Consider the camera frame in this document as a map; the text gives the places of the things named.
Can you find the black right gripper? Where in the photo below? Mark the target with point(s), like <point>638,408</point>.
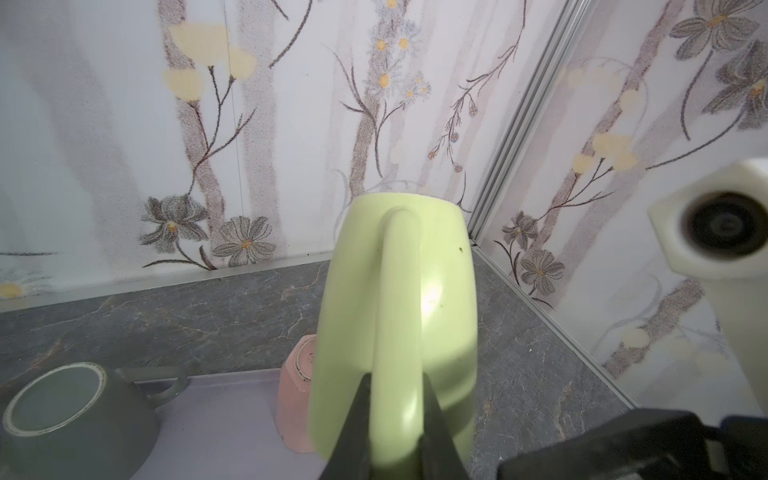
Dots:
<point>652,444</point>

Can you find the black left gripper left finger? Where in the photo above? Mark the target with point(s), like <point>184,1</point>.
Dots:
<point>351,457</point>

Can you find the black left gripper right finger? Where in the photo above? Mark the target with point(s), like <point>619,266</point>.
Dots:
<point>439,458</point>

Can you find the light green ceramic mug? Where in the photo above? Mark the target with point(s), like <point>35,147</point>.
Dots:
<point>399,309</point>

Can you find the pink ceramic mug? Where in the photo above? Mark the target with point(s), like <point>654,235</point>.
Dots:
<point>291,417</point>

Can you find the grey ceramic mug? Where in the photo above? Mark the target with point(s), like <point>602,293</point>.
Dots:
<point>86,421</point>

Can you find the lavender plastic tray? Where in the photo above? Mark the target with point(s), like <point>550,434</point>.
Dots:
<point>222,426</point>

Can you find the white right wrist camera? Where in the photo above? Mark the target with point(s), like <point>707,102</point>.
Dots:
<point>714,231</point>

